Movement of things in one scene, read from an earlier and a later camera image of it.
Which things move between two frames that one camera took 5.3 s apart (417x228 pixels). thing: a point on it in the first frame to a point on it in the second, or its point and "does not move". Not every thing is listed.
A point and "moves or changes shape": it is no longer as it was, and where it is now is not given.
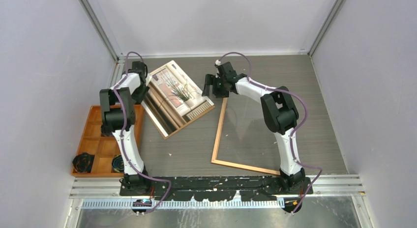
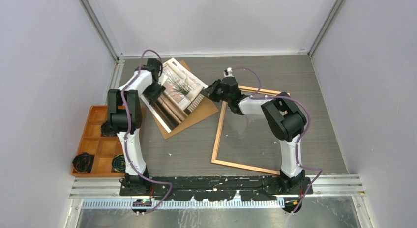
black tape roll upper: (105, 130) does not move
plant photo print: (174, 99) moves or changes shape
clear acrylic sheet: (244, 138) does not move
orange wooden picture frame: (215, 156) does not move
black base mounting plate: (211, 188) does not move
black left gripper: (138, 97) to (153, 96)
